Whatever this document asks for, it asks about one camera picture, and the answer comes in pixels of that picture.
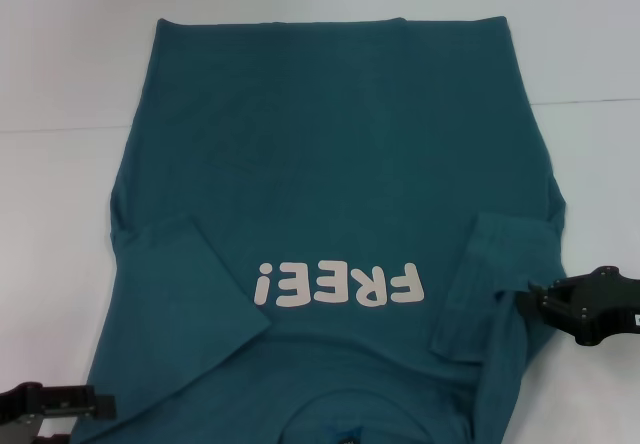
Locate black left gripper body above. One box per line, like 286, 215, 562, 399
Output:
0, 380, 47, 444

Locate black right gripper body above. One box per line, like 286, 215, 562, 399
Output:
577, 264, 640, 349

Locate teal shirt with FREE print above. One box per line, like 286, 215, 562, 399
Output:
73, 15, 570, 444

